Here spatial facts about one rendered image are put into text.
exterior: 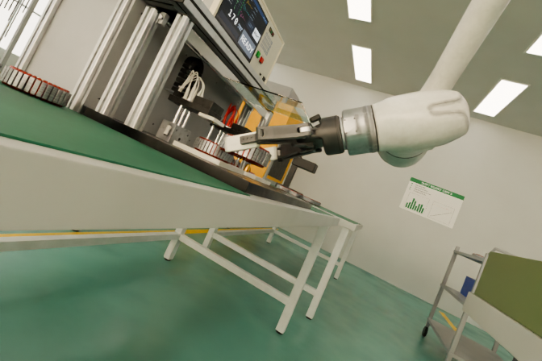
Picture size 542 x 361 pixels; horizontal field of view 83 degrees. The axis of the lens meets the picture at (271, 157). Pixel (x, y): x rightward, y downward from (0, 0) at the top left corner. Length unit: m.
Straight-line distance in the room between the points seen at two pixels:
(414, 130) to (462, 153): 5.82
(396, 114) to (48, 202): 0.49
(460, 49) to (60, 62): 0.94
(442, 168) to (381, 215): 1.35
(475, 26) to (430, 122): 0.25
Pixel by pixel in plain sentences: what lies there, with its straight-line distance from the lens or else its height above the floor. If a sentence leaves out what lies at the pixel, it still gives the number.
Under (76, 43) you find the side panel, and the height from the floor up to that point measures 0.90.
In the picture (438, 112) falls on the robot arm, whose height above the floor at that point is 1.00.
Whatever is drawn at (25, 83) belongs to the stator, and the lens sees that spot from 0.72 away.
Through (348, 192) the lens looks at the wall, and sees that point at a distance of 6.08.
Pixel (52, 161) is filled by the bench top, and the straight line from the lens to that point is 0.23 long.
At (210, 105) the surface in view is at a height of 0.91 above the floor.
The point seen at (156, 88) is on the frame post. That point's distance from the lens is 0.76.
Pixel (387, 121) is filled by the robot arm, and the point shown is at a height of 0.96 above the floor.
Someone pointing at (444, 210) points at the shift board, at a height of 1.54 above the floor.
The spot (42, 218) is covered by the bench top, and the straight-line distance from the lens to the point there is 0.24.
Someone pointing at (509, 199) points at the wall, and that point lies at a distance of 6.44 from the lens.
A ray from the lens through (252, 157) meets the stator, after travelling 0.60.
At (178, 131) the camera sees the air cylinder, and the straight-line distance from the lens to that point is 0.90.
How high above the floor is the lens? 0.79
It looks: 4 degrees up
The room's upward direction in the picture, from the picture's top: 24 degrees clockwise
